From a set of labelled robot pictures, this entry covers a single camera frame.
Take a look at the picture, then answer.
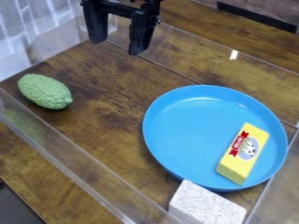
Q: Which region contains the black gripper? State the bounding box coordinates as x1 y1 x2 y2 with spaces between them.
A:
81 0 164 55

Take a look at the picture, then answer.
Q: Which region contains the green bumpy gourd toy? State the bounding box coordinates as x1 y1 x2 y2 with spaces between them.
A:
18 73 73 109

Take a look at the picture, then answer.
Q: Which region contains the blue round plastic tray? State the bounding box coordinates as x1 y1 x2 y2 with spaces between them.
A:
143 85 288 192

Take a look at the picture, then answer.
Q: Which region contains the black bar on far table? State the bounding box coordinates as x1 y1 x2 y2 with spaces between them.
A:
217 1 299 33

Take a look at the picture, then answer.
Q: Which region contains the yellow butter block toy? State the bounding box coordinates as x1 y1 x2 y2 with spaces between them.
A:
217 122 270 186

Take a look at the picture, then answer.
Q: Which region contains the white speckled foam block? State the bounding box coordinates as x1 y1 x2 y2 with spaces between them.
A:
169 180 248 224

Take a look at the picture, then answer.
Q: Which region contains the clear acrylic back wall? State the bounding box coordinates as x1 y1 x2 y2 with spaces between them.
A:
107 20 299 126

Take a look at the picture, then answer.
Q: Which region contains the clear acrylic wall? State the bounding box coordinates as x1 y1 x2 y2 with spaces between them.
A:
0 88 184 224
107 20 299 126

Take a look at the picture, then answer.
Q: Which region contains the clear acrylic front wall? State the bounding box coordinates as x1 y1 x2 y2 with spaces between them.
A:
0 88 184 224

